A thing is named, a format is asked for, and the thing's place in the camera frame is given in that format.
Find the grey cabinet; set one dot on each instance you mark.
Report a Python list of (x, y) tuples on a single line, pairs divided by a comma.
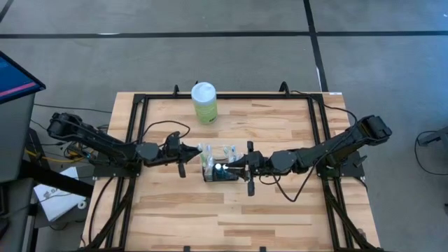
[(14, 140)]

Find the black stand beam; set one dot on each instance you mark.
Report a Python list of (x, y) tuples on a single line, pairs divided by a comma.
[(52, 178)]

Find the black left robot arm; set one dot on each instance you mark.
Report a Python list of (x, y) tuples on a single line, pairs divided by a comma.
[(105, 143)]

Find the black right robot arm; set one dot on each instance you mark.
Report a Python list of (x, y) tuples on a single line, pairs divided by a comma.
[(332, 147)]

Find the grey stand foot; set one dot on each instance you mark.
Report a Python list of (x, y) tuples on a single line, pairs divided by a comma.
[(437, 136)]

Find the black aluminium table frame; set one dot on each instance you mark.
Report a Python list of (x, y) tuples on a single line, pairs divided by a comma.
[(252, 96)]

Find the blue screen monitor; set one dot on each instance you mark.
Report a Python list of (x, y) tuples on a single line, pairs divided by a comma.
[(14, 78)]

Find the blue toothbrush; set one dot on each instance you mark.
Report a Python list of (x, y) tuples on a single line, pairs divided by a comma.
[(209, 155)]

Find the white printed box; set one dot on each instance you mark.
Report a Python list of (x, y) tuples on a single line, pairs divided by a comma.
[(56, 199)]

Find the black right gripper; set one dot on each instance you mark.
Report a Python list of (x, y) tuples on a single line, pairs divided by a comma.
[(259, 162)]

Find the green wipes canister white lid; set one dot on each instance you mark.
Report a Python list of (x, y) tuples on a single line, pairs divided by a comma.
[(204, 108)]

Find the blue mouthwash bottle white cap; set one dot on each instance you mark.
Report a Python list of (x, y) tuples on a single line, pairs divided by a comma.
[(218, 166)]

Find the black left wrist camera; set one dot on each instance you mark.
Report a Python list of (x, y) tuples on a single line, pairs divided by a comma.
[(173, 140)]

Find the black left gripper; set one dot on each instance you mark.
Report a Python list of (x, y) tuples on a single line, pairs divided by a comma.
[(171, 159)]

